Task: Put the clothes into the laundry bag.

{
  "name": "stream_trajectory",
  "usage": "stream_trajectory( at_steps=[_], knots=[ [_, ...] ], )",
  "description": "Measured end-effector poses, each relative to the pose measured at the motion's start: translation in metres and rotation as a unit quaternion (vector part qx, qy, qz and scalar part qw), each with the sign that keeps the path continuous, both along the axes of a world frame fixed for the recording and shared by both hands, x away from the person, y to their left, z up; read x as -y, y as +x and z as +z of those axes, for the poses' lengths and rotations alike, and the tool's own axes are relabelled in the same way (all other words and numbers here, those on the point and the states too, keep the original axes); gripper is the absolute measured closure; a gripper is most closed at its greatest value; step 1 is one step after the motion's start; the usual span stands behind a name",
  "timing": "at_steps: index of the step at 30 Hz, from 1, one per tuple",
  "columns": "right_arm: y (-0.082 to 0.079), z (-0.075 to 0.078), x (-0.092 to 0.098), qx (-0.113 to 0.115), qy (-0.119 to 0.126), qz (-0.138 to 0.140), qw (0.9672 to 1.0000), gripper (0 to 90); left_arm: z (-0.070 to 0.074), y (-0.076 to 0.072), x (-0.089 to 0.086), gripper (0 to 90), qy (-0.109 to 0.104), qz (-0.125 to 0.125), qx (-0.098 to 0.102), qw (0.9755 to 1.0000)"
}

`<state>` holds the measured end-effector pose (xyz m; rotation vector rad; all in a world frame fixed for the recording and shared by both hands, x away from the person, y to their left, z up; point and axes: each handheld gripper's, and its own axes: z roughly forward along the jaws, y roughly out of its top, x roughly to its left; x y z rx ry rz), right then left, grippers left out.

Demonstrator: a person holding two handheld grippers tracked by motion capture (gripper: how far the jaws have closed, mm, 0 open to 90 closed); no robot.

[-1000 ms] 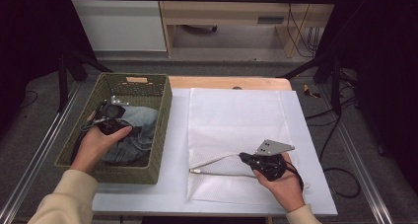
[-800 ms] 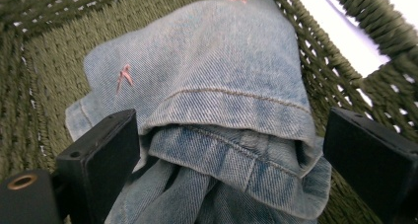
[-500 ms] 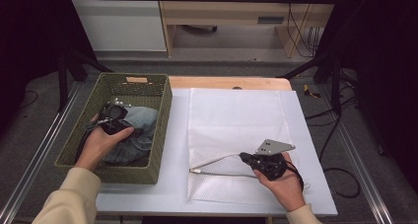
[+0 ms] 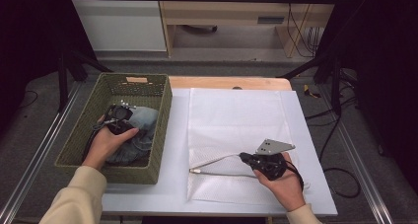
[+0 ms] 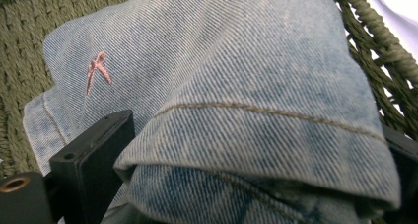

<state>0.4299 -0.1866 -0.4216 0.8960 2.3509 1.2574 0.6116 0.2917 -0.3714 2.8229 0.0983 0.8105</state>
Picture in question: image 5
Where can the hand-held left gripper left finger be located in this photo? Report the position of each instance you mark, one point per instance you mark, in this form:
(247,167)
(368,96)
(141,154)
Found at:
(95,164)

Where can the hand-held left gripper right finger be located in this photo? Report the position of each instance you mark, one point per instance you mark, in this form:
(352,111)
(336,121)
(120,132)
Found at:
(407,171)

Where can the green woven basket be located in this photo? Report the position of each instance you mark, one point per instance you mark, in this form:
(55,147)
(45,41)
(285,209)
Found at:
(19,53)

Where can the light blue denim jeans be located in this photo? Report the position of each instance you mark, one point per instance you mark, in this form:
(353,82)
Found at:
(230,69)

